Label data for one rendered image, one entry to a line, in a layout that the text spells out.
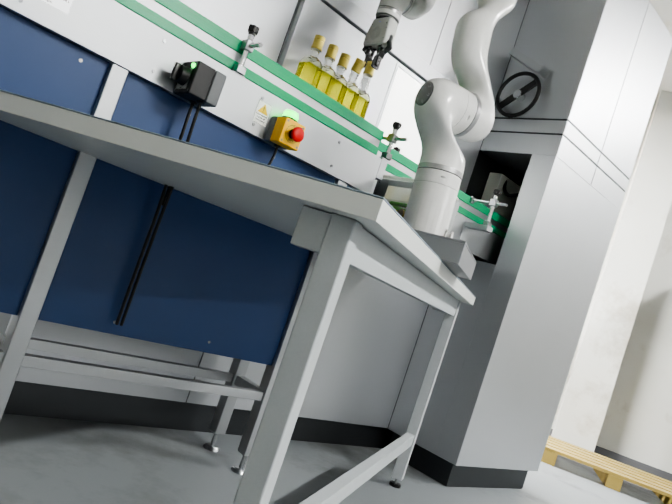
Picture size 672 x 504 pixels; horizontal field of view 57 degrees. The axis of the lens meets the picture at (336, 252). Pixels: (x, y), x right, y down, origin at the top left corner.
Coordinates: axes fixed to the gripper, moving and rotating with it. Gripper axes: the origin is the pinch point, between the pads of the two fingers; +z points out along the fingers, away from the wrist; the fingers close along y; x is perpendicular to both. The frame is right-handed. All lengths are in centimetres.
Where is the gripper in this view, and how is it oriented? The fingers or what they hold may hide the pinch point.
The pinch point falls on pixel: (372, 63)
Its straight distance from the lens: 218.9
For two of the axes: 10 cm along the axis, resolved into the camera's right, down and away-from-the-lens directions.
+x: 6.9, 2.7, 6.7
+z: -3.2, 9.5, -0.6
